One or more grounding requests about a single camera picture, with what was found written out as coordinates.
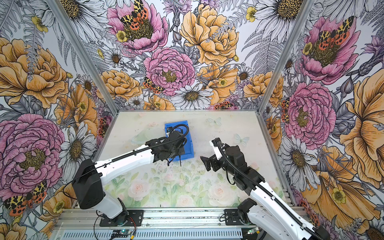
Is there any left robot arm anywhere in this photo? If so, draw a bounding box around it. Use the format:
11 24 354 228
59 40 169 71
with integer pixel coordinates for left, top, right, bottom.
72 131 188 227

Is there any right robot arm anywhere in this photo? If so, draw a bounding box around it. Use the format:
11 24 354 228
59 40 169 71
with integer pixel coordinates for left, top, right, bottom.
201 138 330 240

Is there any blue plastic bin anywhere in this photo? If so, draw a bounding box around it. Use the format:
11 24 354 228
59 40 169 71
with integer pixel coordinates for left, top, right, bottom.
165 121 194 161

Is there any green circuit board right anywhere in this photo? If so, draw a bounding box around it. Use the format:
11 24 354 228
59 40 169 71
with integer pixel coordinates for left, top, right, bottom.
247 227 260 235

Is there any green circuit board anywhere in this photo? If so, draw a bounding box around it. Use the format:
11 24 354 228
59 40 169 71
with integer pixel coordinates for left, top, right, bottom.
110 230 136 240
247 227 260 235

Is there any green circuit board left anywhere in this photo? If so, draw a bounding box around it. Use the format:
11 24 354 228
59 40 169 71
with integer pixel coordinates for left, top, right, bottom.
110 230 136 240

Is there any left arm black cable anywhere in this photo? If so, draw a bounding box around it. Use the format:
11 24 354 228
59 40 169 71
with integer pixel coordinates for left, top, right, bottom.
61 123 190 200

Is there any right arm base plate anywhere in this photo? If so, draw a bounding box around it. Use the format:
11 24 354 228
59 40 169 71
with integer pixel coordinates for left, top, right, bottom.
224 209 252 226

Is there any aluminium front rail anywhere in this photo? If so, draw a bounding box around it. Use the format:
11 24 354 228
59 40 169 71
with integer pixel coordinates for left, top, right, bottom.
50 208 275 240

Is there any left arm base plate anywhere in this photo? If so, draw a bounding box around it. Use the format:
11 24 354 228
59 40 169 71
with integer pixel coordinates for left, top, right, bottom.
100 210 145 227

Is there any right corner aluminium post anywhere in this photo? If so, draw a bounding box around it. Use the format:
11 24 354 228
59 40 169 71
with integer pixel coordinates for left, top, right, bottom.
257 0 315 115

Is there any corner aluminium post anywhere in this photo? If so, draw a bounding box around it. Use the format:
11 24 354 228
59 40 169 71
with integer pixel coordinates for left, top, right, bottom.
47 1 119 117
257 0 315 115

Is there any left corner aluminium post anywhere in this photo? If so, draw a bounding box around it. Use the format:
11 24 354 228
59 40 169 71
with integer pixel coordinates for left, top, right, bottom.
47 1 119 117

